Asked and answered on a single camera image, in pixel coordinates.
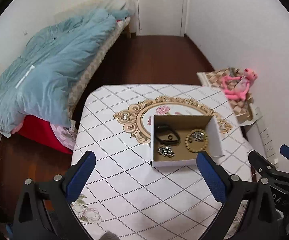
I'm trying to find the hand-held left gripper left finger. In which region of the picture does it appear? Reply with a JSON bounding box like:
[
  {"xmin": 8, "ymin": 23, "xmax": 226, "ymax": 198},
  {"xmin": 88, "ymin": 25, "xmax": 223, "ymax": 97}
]
[{"xmin": 13, "ymin": 151, "xmax": 96, "ymax": 240}]

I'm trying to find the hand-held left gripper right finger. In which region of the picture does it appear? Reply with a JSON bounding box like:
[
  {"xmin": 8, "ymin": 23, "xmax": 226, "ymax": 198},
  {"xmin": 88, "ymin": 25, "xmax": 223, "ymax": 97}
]
[{"xmin": 196, "ymin": 151, "xmax": 278, "ymax": 240}]

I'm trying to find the white cardboard box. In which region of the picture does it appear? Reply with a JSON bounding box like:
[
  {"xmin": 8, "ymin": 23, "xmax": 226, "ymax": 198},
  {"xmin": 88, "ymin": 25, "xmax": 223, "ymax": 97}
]
[{"xmin": 151, "ymin": 114, "xmax": 225, "ymax": 167}]

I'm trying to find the wooden bead bracelet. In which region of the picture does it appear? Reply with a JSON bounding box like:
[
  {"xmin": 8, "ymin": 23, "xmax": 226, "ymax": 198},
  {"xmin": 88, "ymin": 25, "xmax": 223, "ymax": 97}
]
[{"xmin": 185, "ymin": 129, "xmax": 208, "ymax": 154}]

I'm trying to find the thin silver chain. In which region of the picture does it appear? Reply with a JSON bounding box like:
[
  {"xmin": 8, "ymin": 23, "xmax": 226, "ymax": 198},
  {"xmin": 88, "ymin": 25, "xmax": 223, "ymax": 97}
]
[{"xmin": 191, "ymin": 132, "xmax": 207, "ymax": 142}]

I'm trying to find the silver curb chain bracelet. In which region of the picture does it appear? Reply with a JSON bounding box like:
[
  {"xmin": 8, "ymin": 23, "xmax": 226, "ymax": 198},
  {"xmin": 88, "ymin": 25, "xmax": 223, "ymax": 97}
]
[{"xmin": 158, "ymin": 146, "xmax": 175, "ymax": 157}]

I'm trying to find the black smart band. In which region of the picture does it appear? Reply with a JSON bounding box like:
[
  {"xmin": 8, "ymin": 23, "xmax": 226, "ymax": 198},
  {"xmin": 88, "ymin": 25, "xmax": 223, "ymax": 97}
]
[{"xmin": 155, "ymin": 125, "xmax": 181, "ymax": 144}]

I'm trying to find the white power strip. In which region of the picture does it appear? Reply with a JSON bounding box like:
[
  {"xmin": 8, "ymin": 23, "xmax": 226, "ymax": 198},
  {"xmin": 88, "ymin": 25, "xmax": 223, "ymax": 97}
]
[{"xmin": 255, "ymin": 127, "xmax": 279, "ymax": 168}]

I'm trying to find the white diamond patterned tablecloth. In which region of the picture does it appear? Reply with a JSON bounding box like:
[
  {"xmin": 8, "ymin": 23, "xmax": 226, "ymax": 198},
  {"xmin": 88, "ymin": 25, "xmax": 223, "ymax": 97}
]
[{"xmin": 70, "ymin": 84, "xmax": 256, "ymax": 240}]

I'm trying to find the pink checkered quilt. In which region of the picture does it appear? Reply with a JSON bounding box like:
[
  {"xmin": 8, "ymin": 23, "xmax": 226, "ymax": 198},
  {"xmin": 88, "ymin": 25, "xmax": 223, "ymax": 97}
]
[{"xmin": 50, "ymin": 123, "xmax": 79, "ymax": 151}]

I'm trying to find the red blanket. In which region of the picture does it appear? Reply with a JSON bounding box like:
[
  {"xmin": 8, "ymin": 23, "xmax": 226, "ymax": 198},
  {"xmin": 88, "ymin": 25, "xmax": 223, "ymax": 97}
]
[{"xmin": 0, "ymin": 114, "xmax": 74, "ymax": 155}]

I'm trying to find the pink plush toy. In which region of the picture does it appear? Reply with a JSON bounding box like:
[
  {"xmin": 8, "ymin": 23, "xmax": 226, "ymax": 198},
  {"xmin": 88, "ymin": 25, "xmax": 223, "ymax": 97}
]
[{"xmin": 221, "ymin": 68, "xmax": 258, "ymax": 101}]

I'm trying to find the light blue duvet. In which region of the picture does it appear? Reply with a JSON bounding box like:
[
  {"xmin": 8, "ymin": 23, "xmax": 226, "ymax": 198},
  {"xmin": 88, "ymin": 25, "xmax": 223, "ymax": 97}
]
[{"xmin": 0, "ymin": 8, "xmax": 133, "ymax": 138}]

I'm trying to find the beige patterned mattress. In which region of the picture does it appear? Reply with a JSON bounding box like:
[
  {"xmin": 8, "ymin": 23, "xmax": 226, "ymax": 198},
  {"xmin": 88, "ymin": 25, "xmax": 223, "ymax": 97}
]
[{"xmin": 68, "ymin": 17, "xmax": 131, "ymax": 117}]

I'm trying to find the white door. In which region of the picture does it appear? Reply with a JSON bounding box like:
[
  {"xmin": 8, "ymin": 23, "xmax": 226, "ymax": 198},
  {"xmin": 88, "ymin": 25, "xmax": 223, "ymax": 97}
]
[{"xmin": 136, "ymin": 0, "xmax": 186, "ymax": 37}]

